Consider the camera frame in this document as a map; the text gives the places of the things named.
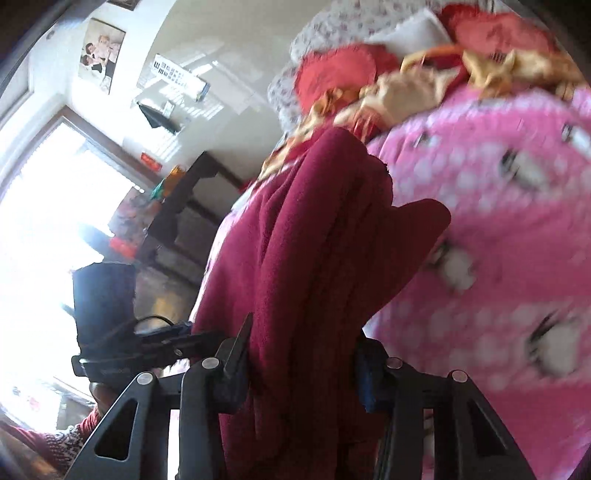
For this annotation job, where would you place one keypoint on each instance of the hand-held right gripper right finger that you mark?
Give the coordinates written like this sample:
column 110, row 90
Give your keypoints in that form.
column 371, row 383

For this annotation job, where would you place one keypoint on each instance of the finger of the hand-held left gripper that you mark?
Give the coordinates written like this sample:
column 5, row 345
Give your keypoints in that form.
column 194, row 339

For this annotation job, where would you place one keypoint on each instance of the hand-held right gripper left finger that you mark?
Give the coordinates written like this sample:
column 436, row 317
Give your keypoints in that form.
column 235, row 360

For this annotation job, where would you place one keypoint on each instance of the dark red fleece garment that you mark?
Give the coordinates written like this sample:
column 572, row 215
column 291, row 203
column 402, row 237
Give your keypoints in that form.
column 314, row 258

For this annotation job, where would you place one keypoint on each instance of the person's left forearm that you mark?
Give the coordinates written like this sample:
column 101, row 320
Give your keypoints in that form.
column 51, row 443

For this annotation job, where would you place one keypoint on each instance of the person's left hand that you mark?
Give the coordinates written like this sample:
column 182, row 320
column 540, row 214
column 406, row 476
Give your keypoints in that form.
column 101, row 394

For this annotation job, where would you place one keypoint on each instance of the printed gift box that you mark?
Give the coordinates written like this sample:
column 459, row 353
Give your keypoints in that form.
column 134, row 212

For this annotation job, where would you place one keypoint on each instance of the bright window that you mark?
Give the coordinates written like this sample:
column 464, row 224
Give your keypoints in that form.
column 46, row 207

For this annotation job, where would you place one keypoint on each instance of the green basket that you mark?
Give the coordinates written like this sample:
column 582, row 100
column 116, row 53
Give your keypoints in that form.
column 160, row 190

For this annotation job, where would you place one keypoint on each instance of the dark wooden console table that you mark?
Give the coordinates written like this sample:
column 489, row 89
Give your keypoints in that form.
column 184, row 194

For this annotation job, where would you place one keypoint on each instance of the orange basket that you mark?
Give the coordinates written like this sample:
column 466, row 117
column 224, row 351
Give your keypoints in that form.
column 175, row 177

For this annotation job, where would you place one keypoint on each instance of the black hanging cloth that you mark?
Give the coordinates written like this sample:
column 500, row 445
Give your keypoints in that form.
column 154, row 117

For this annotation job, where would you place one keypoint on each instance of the pink penguin blanket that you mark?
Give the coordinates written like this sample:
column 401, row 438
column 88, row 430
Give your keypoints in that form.
column 508, row 207

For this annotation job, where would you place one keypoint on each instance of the floral pillow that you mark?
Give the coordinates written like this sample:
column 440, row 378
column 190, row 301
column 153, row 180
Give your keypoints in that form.
column 351, row 11
column 284, row 92

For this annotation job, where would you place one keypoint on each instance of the gold and red satin quilt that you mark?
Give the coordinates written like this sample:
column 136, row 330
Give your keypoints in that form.
column 406, row 87

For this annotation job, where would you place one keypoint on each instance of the red ruffled cushion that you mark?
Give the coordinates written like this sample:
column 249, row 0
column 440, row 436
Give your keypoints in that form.
column 341, row 74
column 498, row 32

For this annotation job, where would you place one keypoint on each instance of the white pillow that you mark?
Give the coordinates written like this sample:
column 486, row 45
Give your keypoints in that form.
column 415, row 27

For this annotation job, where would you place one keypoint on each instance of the red wall sticker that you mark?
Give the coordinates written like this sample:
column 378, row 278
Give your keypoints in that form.
column 151, row 160

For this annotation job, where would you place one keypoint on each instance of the white wall chart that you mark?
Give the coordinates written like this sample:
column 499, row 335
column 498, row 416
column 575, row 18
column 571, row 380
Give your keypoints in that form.
column 178, row 74

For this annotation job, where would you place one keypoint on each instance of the wall poster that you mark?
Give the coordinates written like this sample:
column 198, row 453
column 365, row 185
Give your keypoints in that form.
column 101, row 55

